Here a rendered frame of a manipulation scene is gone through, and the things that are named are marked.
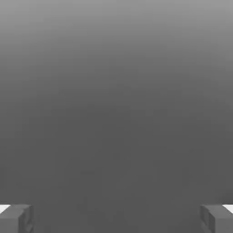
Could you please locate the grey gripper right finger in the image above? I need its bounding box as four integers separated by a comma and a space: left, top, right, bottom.
199, 204, 233, 233

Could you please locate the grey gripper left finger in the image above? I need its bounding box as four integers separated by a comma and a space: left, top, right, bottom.
0, 204, 35, 233

